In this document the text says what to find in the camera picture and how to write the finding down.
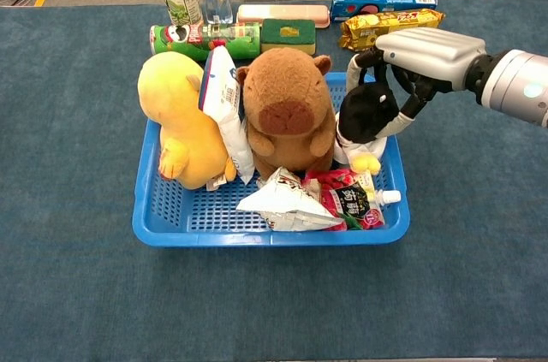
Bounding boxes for right robot hand silver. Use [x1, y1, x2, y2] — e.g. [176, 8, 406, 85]
[345, 27, 487, 139]

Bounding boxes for black-headed plush doll white robe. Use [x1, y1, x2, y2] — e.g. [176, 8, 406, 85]
[333, 81, 399, 175]

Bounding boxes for brown capybara plush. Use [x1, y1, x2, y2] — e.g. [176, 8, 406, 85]
[235, 47, 337, 181]

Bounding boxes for yellow plush toy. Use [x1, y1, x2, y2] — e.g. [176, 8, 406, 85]
[136, 51, 237, 191]

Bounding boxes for blue plastic basket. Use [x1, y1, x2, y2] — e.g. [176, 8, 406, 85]
[131, 71, 411, 248]

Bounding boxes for gold cracker package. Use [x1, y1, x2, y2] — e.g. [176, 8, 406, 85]
[337, 9, 446, 51]

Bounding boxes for green yellow sponge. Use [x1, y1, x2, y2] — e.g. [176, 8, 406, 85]
[260, 18, 317, 56]

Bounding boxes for pink plastic case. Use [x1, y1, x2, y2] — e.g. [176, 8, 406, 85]
[235, 3, 331, 29]

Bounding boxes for red grape jelly pouch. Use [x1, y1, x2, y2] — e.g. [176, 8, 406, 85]
[302, 168, 402, 231]

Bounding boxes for crumpled white snack bag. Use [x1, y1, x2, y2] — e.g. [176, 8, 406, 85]
[235, 166, 343, 233]

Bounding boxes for white blue refill pouch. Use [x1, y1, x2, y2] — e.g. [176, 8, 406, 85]
[199, 39, 254, 186]

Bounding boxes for green Pringles can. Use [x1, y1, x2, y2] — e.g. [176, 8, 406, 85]
[148, 21, 262, 62]

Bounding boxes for blue felt table cloth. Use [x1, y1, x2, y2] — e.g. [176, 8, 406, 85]
[0, 0, 548, 359]

